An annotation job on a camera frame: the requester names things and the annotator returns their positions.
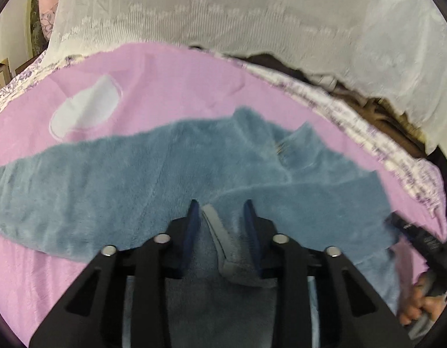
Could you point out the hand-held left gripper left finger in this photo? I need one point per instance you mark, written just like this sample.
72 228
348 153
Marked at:
190 234

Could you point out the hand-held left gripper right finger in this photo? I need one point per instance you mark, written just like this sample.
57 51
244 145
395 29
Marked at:
251 234

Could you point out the blue fleece garment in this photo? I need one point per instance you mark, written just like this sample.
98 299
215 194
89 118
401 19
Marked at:
136 188

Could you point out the person's right hand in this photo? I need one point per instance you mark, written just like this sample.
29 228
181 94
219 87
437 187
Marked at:
411 310

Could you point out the purple floral bed cover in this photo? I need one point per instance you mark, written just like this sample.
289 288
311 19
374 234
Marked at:
353 116

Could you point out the pink printed bed sheet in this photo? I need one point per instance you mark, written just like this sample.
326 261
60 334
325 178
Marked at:
172 87

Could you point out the white lace curtain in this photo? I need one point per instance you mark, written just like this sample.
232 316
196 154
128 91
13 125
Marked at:
245 14

